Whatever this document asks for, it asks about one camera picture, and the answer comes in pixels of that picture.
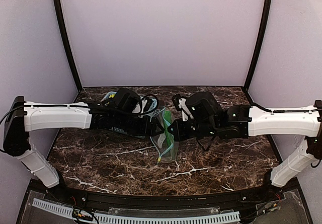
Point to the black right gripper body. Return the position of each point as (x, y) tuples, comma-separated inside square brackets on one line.
[(178, 129)]

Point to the right black corner post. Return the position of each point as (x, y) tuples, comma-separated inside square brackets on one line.
[(258, 44)]

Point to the black front frame rail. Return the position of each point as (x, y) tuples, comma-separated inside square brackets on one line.
[(244, 200)]

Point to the long green toy cucumber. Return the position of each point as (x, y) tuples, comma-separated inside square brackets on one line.
[(167, 119)]

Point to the white slotted cable duct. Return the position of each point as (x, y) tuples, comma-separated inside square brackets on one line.
[(122, 215)]

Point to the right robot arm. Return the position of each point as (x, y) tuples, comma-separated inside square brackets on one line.
[(202, 116)]

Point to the left black corner post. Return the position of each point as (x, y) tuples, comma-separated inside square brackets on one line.
[(66, 44)]

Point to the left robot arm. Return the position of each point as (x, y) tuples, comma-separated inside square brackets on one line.
[(26, 116)]

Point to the clear zip top bag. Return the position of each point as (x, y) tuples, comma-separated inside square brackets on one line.
[(167, 153)]

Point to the black corner post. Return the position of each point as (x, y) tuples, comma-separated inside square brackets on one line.
[(258, 44), (66, 44)]

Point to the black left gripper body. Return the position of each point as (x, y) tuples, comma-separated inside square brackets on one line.
[(153, 126)]

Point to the light blue plastic basket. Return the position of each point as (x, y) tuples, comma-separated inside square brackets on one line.
[(121, 111)]

